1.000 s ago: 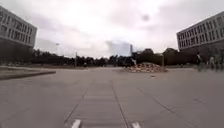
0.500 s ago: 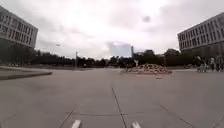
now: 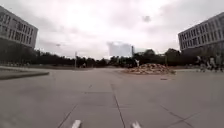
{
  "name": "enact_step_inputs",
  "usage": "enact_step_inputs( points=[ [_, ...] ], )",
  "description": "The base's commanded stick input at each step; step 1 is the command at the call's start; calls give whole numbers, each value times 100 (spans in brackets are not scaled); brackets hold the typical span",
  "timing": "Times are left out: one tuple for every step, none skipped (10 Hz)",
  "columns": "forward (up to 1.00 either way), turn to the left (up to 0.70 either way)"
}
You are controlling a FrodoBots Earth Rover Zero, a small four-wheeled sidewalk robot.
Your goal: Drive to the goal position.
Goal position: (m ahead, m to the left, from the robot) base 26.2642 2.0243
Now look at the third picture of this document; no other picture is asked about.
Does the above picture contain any grey building with window grid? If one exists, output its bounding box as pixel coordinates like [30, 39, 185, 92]
[177, 11, 224, 56]
[0, 5, 39, 51]

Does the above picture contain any robot's own part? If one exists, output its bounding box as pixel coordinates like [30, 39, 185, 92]
[71, 119, 82, 128]
[131, 121, 142, 128]

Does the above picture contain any pile of rubble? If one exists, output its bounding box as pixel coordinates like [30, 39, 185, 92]
[124, 63, 177, 76]

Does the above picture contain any raised grey kerb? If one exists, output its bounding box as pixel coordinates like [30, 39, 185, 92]
[0, 66, 50, 81]

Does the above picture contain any group of people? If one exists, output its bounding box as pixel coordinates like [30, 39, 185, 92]
[194, 54, 224, 73]

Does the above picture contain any grey paved plaza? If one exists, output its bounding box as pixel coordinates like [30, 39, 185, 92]
[0, 67, 224, 128]

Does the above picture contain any pale distant building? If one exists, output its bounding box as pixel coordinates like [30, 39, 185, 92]
[107, 41, 135, 58]

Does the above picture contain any row of trees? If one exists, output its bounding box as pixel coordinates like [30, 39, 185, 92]
[0, 39, 224, 70]

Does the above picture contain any pole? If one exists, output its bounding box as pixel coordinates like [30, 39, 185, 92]
[74, 50, 78, 69]

